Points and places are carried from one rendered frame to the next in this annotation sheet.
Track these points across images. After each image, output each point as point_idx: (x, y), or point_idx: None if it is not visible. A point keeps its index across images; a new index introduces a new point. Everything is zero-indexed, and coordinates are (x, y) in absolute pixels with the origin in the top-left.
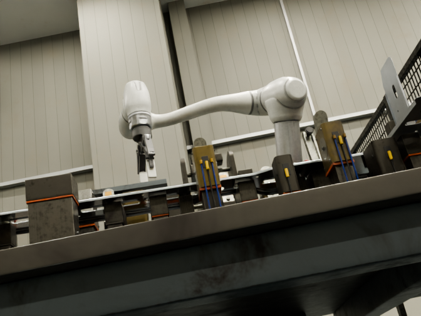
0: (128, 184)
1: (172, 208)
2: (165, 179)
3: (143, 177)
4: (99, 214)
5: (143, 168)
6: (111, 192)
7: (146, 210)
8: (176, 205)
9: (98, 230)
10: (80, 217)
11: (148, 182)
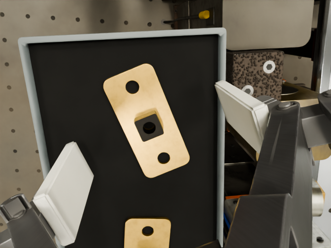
0: (223, 200)
1: (320, 18)
2: (225, 35)
3: (74, 197)
4: (329, 174)
5: (51, 237)
6: (323, 190)
7: (316, 81)
8: (325, 5)
9: (236, 197)
10: (324, 208)
11: (224, 118)
